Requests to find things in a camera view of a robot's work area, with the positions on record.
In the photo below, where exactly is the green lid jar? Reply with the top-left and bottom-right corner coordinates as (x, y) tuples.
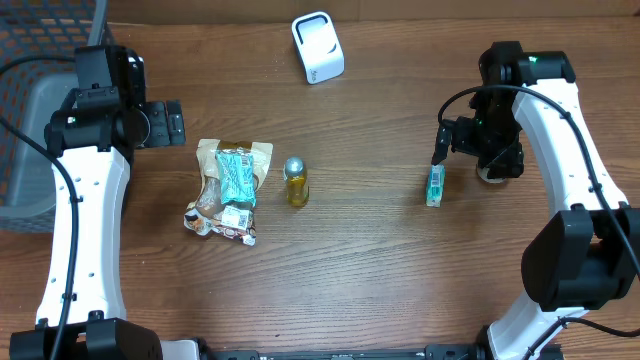
(476, 166), (506, 184)

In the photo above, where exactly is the teal Kleenex tissue pack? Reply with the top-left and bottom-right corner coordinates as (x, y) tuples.
(426, 164), (446, 207)

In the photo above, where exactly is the brown snack pouch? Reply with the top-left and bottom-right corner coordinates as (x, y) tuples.
(184, 139), (274, 246)

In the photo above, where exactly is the teal snack bar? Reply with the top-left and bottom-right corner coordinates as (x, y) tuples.
(216, 149), (256, 207)

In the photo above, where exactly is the yellow liquid bottle silver cap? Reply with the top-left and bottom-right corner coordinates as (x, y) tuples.
(283, 156), (309, 207)

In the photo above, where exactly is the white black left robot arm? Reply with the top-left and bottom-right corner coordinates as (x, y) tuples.
(9, 45), (200, 360)

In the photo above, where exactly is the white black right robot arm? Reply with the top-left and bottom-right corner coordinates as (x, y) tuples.
(425, 41), (639, 359)

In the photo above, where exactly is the white barcode scanner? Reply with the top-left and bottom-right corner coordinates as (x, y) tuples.
(291, 11), (345, 85)

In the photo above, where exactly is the dark grey plastic basket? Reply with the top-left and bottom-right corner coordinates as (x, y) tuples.
(1, 0), (113, 233)

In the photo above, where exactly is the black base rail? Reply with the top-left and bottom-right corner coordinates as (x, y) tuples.
(159, 339), (566, 360)

